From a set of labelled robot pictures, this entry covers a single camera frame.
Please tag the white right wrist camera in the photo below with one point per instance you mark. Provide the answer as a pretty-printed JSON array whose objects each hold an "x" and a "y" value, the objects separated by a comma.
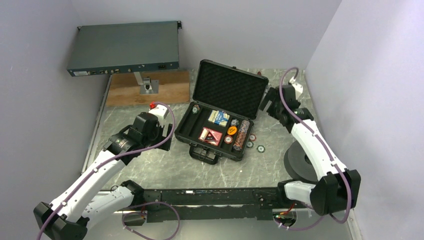
[{"x": 298, "y": 88}]

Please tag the row of poker chips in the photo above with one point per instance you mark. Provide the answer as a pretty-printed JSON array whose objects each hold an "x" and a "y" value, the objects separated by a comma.
[{"x": 241, "y": 136}]

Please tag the blue playing card deck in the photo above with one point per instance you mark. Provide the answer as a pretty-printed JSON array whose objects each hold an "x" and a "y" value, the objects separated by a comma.
[{"x": 218, "y": 117}]

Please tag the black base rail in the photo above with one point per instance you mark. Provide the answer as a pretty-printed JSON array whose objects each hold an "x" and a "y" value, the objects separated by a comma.
[{"x": 260, "y": 203}]

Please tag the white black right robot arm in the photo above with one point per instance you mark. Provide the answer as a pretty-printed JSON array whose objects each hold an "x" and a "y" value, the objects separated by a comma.
[{"x": 337, "y": 187}]

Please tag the green poker chip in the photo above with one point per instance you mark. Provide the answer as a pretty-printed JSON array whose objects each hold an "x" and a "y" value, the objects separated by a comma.
[{"x": 261, "y": 149}]

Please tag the metal stand bracket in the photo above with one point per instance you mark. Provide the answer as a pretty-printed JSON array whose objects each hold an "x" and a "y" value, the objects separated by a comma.
[{"x": 147, "y": 85}]

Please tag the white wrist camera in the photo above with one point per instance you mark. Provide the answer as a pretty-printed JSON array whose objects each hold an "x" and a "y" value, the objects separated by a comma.
[
  {"x": 298, "y": 88},
  {"x": 159, "y": 110}
]

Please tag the wooden board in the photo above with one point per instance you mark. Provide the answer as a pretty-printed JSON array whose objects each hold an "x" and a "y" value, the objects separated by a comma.
[{"x": 174, "y": 88}]

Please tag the grey foam roll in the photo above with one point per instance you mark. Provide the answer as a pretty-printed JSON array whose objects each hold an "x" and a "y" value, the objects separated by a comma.
[{"x": 298, "y": 165}]

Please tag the red playing card deck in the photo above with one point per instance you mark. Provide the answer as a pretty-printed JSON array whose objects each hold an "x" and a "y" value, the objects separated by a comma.
[{"x": 210, "y": 136}]

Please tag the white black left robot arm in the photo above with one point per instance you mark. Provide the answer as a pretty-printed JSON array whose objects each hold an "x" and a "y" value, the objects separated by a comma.
[{"x": 76, "y": 210}]

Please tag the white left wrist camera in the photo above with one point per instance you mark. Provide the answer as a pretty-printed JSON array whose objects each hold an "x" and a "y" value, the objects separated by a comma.
[{"x": 159, "y": 110}]

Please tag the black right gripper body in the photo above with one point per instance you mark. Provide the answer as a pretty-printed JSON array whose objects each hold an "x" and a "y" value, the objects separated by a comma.
[{"x": 278, "y": 108}]

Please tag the grey rack network switch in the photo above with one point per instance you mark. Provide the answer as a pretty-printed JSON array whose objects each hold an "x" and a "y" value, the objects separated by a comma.
[{"x": 125, "y": 48}]

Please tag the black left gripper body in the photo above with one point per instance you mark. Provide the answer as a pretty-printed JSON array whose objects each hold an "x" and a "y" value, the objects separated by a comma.
[{"x": 150, "y": 139}]

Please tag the black foam-lined poker case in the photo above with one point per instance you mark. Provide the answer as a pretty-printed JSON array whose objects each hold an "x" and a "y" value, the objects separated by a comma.
[{"x": 223, "y": 88}]

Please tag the red poker chip beside case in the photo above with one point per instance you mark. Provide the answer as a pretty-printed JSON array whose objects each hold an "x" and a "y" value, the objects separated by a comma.
[{"x": 252, "y": 138}]

